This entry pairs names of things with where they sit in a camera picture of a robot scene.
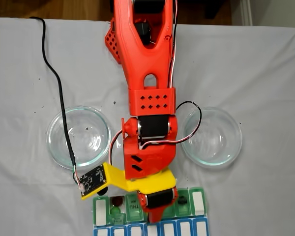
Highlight thin servo wires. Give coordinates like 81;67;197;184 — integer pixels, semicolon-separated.
109;0;203;166

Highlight black camera cable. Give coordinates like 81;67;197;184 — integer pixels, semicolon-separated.
29;16;77;171

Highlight weekly pill organizer box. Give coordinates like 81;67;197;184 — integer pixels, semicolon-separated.
92;186;211;236

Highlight clear glass bowl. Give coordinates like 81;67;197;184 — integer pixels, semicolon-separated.
180;106;243;169
46;105;113;170

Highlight white tablecloth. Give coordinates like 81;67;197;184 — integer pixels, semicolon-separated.
0;16;295;236

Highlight camera board on yellow mount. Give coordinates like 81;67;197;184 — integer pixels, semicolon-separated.
78;162;126;201

